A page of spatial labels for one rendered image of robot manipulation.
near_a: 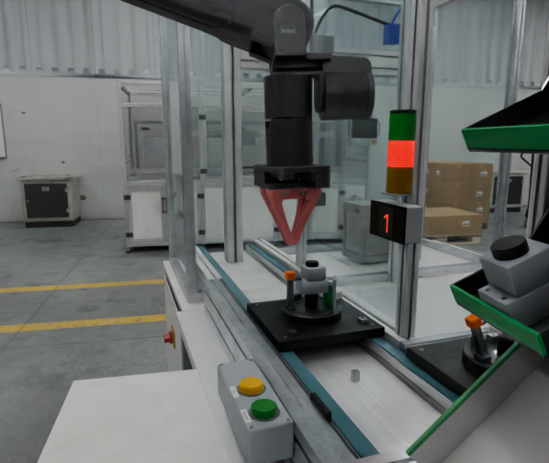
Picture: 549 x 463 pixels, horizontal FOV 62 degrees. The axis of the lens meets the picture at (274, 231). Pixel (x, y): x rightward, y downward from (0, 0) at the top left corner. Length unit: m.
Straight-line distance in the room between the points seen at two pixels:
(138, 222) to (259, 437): 5.39
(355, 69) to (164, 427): 0.67
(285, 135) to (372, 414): 0.49
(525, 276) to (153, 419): 0.70
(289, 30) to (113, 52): 8.38
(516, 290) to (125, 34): 8.65
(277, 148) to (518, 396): 0.38
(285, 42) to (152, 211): 5.48
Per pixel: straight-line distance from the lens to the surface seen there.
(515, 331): 0.45
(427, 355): 0.92
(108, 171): 8.77
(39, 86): 9.01
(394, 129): 0.91
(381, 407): 0.85
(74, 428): 0.95
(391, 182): 0.91
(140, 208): 5.97
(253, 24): 0.56
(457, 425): 0.59
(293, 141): 0.54
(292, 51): 0.55
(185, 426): 0.90
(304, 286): 1.02
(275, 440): 0.73
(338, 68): 0.57
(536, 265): 0.45
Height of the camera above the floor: 1.35
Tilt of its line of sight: 11 degrees down
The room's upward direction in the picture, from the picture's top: straight up
